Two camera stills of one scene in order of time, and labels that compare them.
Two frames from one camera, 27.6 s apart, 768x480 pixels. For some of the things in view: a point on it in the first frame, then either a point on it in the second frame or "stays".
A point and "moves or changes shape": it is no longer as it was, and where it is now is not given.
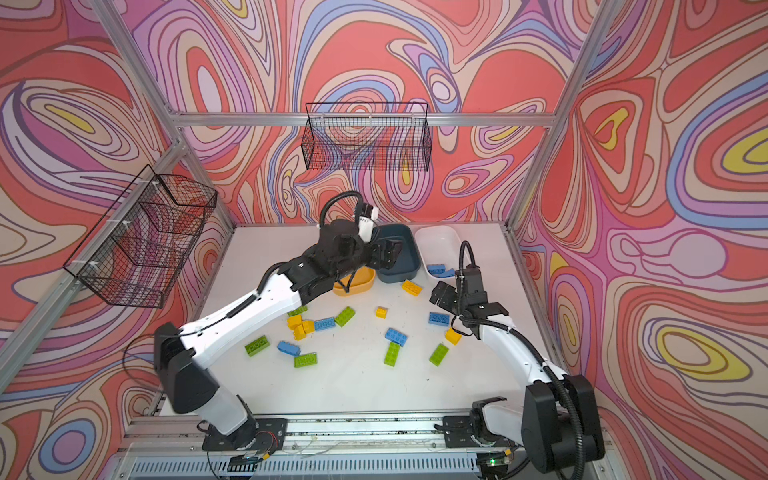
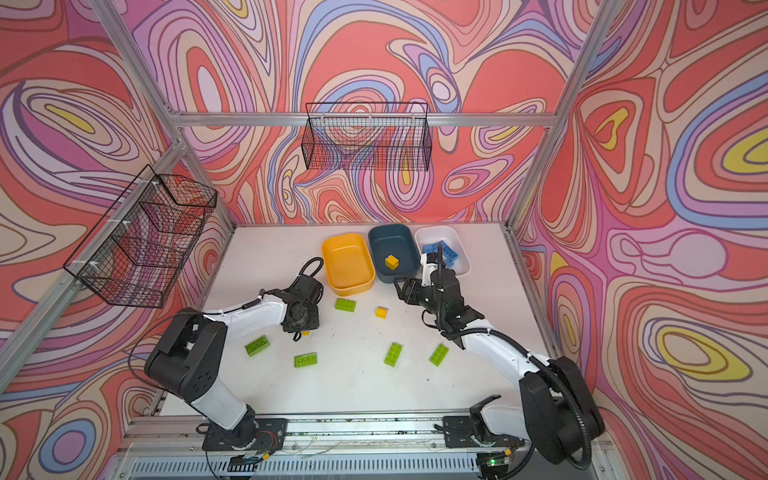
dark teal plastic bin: x=407 y=264 stays
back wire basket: x=367 y=136 stays
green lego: x=345 y=316 moves or changes shape
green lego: x=257 y=346 stays
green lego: x=438 y=355 stays
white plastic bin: x=439 y=245 stays
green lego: x=305 y=360 stays
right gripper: x=444 y=302 -> x=411 y=287
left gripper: x=388 y=258 -> x=315 y=320
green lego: x=391 y=355 stays
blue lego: x=436 y=269 moves or changes shape
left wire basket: x=135 y=252 stays
